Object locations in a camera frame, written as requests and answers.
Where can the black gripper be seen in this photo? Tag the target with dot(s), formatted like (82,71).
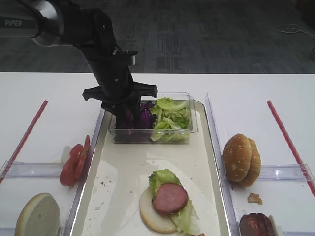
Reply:
(116,88)

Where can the purple cabbage leaves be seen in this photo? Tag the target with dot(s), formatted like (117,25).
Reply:
(147,118)

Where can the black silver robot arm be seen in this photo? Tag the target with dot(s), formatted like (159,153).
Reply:
(51,23)

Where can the green lettuce in container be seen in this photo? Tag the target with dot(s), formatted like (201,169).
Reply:
(173,121)

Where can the rear tomato slice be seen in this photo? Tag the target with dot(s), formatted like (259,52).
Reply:
(82,157)

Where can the tomato slice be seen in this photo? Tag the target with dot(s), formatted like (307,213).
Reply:
(68,176)
(82,157)

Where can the white tomato pusher block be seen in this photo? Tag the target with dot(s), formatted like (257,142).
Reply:
(65,155)

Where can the front tomato slice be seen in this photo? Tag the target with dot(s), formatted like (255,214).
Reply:
(68,176)

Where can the lettuce leaf on bun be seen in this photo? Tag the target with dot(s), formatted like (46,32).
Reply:
(186,219)

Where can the front dark meat patty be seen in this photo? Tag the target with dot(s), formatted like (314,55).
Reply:
(252,225)

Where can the dark meat patty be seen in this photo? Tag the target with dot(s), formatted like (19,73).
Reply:
(268,225)
(252,225)

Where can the rear dark meat patty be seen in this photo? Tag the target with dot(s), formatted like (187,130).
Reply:
(268,225)

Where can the clear plastic salad container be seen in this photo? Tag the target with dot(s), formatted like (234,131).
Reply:
(143,136)

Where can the cream metal tray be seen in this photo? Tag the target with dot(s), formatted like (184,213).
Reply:
(109,204)

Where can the pink sausage slice on bun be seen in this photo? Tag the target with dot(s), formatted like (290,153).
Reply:
(170,199)

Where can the left red strip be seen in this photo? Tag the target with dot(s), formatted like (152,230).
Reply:
(23,140)

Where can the red strip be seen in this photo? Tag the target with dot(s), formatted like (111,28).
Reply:
(23,140)
(292,147)

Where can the bottom bun slice on tray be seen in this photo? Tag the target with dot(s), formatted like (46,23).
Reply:
(153,220)

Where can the front sesame bun top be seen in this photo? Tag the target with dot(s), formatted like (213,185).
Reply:
(237,155)

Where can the sesame bun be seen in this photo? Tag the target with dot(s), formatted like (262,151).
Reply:
(255,166)
(237,155)

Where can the white bun half left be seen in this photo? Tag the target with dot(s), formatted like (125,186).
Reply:
(39,217)

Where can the rear sesame bun top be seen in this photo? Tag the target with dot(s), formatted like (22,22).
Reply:
(255,166)

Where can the brown crumb on table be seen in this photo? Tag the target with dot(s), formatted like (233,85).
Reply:
(254,198)

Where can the right red strip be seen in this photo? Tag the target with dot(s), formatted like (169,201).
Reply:
(292,147)

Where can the white patty pusher block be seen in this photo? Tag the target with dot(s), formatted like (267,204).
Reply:
(277,229)

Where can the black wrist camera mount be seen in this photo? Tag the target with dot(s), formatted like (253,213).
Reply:
(125,57)

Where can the left clear long rail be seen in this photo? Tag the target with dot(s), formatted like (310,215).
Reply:
(71,221)

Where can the clear tomato rail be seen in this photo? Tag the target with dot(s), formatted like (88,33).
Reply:
(15,169)

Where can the clear right bun rail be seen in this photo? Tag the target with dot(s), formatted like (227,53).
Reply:
(294,172)

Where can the clear patty rail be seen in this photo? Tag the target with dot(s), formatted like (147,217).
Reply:
(295,233)

